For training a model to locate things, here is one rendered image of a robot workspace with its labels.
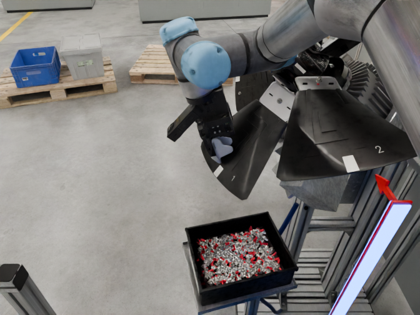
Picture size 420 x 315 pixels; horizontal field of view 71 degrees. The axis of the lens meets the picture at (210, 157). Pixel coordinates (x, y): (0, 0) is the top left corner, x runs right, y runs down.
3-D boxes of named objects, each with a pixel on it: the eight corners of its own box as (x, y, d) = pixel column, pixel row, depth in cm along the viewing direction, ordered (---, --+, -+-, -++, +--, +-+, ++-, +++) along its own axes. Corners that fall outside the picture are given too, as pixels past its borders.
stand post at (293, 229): (280, 287, 151) (322, 141, 94) (284, 305, 144) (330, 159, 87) (271, 287, 151) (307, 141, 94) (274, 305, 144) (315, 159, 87)
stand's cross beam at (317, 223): (349, 222, 115) (352, 215, 113) (353, 230, 112) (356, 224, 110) (301, 222, 115) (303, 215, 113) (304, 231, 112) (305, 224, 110)
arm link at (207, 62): (252, 37, 48) (225, 28, 57) (185, 48, 45) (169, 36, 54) (251, 84, 52) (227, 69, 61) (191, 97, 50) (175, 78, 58)
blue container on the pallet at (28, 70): (61, 64, 357) (56, 46, 344) (59, 83, 312) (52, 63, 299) (24, 68, 347) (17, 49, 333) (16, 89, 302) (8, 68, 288)
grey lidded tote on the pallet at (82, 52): (104, 59, 370) (99, 32, 350) (109, 77, 326) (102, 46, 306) (69, 63, 359) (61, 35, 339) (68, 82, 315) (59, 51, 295)
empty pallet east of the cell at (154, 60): (232, 56, 420) (233, 46, 411) (232, 86, 341) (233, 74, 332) (149, 54, 426) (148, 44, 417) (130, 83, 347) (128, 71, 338)
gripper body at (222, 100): (235, 137, 70) (222, 92, 63) (201, 146, 71) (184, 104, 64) (234, 120, 76) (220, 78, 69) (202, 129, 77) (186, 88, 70)
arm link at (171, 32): (161, 34, 53) (152, 27, 60) (182, 87, 60) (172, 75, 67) (200, 17, 54) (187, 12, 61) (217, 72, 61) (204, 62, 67)
